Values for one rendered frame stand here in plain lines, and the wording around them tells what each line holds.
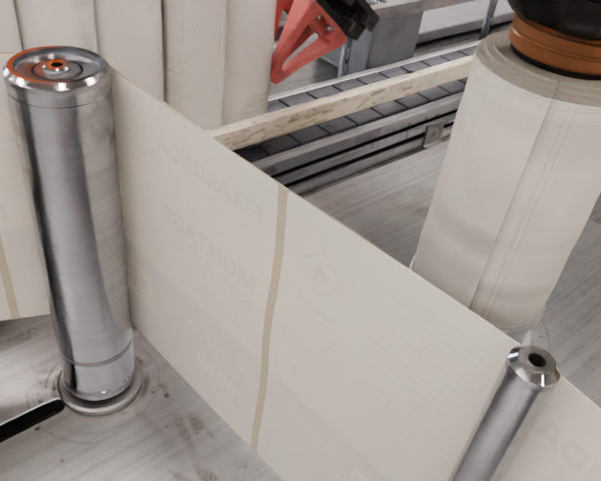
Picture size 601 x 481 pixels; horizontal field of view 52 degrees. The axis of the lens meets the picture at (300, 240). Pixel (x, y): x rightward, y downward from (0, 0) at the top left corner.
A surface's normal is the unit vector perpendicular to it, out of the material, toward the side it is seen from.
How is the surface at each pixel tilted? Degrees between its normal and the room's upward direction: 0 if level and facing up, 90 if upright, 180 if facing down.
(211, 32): 90
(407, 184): 0
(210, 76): 90
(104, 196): 90
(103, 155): 90
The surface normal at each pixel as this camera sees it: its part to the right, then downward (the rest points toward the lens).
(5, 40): 0.91, 0.33
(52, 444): 0.11, -0.77
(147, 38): 0.75, 0.48
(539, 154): -0.30, 0.53
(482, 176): -0.75, 0.37
